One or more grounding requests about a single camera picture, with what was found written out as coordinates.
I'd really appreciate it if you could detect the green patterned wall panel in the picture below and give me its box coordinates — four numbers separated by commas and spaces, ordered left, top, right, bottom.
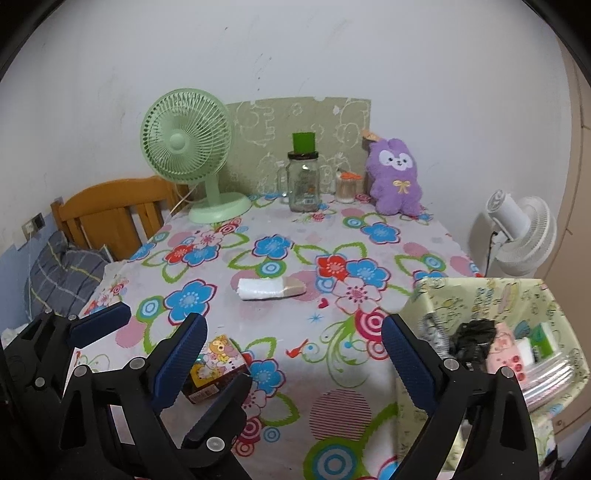
225, 96, 372, 197

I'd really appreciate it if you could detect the grey sock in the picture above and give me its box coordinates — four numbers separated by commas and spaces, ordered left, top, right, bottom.
419, 314, 450, 357

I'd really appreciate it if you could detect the purple plush rabbit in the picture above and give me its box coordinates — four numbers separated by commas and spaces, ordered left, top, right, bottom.
366, 137, 432, 217

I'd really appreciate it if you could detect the yellow-green patterned storage box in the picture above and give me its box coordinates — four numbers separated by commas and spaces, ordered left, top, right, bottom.
396, 276, 585, 478

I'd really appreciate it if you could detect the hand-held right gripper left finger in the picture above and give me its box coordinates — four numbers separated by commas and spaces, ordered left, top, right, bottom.
58, 314, 208, 480

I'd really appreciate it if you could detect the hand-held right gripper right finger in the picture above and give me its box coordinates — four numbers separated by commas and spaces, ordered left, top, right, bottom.
381, 314, 542, 480

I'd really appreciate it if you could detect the pink packet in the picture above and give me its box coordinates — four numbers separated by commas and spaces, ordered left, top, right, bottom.
486, 322, 529, 384

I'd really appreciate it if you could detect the small cartoon print box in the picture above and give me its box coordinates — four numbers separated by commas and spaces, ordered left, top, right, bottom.
182, 335, 252, 404

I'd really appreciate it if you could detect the cotton swab container orange lid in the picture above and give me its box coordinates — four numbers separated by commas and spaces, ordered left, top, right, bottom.
335, 172, 363, 204

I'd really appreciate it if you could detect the grey plaid pillow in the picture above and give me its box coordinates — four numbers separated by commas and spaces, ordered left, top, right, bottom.
23, 231, 109, 319

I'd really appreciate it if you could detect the white tissue pack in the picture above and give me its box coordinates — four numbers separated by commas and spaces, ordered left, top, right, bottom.
513, 324, 555, 365

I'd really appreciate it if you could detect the black plastic bag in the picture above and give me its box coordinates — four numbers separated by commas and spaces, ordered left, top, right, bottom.
449, 320, 497, 361

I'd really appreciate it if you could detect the green desk fan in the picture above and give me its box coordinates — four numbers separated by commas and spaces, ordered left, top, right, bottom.
140, 88, 252, 224

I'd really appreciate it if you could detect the wooden chair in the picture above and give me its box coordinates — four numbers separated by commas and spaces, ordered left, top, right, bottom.
51, 176, 192, 261

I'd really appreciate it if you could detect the beige door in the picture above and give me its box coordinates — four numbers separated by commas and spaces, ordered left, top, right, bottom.
554, 39, 591, 437

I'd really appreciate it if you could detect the glass jar mug green lid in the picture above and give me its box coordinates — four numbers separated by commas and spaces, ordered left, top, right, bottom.
277, 131, 322, 214

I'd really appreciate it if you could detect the white standing fan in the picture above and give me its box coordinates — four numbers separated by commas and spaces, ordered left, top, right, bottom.
468, 188, 558, 278

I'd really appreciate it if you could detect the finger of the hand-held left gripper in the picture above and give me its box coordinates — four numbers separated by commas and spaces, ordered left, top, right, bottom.
178, 374, 253, 480
14, 302, 132, 402

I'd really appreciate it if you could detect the silver wrapped ice cream bar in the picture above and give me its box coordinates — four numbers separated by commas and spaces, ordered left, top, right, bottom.
237, 276, 307, 302

